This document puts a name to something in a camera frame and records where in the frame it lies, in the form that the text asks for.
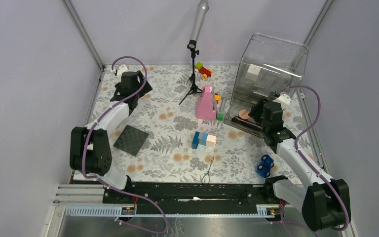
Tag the red yellow lego bricks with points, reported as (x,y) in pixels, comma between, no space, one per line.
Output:
(205,73)

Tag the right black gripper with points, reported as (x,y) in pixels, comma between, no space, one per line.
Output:
(255,108)

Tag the pink foam wedge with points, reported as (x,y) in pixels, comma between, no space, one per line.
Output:
(206,106)

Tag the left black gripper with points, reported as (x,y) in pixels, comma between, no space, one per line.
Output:
(140,79)

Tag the round orange powder puff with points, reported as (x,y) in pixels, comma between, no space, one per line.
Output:
(244,114)

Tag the black makeup brush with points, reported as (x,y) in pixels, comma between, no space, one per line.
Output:
(245,123)

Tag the green lego brick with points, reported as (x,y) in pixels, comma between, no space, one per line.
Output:
(220,116)

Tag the yellow toy piece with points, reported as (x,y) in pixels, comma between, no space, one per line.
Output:
(217,97)

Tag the clear acrylic makeup organizer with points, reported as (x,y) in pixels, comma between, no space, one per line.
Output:
(282,63)

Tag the white cardboard box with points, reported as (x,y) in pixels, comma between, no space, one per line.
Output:
(252,73)

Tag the blue toy car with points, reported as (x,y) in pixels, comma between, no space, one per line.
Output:
(265,166)

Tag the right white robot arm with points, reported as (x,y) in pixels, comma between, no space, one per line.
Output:
(323,201)

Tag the white blue brick stack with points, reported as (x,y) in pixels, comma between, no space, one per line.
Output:
(204,139)

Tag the black wire hair loop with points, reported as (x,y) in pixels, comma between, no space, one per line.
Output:
(206,178)

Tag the dark green lego baseplate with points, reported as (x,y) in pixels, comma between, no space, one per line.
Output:
(131,140)

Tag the silver microphone on tripod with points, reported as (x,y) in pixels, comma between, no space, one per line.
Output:
(202,9)

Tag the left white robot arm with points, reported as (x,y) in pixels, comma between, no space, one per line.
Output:
(90,146)

